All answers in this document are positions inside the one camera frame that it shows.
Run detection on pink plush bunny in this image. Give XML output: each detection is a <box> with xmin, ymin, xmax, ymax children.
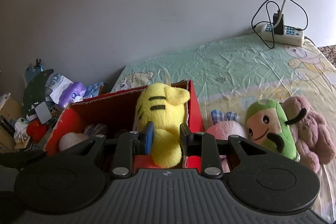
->
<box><xmin>204</xmin><ymin>109</ymin><xmax>249</xmax><ymax>172</ymax></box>

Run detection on yellow tiger plush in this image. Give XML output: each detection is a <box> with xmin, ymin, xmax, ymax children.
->
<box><xmin>133</xmin><ymin>83</ymin><xmax>190</xmax><ymax>168</ymax></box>

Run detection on red cardboard box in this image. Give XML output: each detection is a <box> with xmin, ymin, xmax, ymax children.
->
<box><xmin>45</xmin><ymin>80</ymin><xmax>204</xmax><ymax>168</ymax></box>

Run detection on green avocado plush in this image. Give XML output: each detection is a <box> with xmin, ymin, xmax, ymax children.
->
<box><xmin>245</xmin><ymin>99</ymin><xmax>298</xmax><ymax>160</ymax></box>

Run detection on white plush bunny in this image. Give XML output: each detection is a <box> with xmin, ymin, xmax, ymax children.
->
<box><xmin>59</xmin><ymin>124</ymin><xmax>107</xmax><ymax>151</ymax></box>

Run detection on mauve plush bear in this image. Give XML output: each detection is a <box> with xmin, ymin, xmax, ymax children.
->
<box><xmin>281</xmin><ymin>96</ymin><xmax>335</xmax><ymax>173</ymax></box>

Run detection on green cartoon bed sheet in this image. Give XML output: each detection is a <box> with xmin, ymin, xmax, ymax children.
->
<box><xmin>112</xmin><ymin>35</ymin><xmax>335</xmax><ymax>136</ymax></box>

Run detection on purple tissue pack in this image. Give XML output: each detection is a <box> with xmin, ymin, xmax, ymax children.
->
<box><xmin>58</xmin><ymin>82</ymin><xmax>87</xmax><ymax>108</ymax></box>

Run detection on red plush toy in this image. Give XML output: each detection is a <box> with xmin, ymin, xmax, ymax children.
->
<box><xmin>26</xmin><ymin>118</ymin><xmax>49</xmax><ymax>143</ymax></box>

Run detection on small white frog figurine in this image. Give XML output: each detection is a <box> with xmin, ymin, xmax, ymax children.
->
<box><xmin>14</xmin><ymin>117</ymin><xmax>29</xmax><ymax>144</ymax></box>

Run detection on blue bottle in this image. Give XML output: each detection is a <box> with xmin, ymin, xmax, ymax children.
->
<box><xmin>25</xmin><ymin>59</ymin><xmax>43</xmax><ymax>83</ymax></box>

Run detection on small brown cardboard box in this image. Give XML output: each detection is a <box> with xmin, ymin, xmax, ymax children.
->
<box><xmin>0</xmin><ymin>93</ymin><xmax>23</xmax><ymax>153</ymax></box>

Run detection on black charger plug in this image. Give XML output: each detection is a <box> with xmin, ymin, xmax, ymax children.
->
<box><xmin>273</xmin><ymin>10</ymin><xmax>284</xmax><ymax>35</ymax></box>

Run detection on white power strip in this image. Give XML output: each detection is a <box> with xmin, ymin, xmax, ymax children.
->
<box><xmin>260</xmin><ymin>23</ymin><xmax>305</xmax><ymax>47</ymax></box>

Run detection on black cable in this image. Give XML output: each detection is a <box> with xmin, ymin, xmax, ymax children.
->
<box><xmin>251</xmin><ymin>0</ymin><xmax>309</xmax><ymax>50</ymax></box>

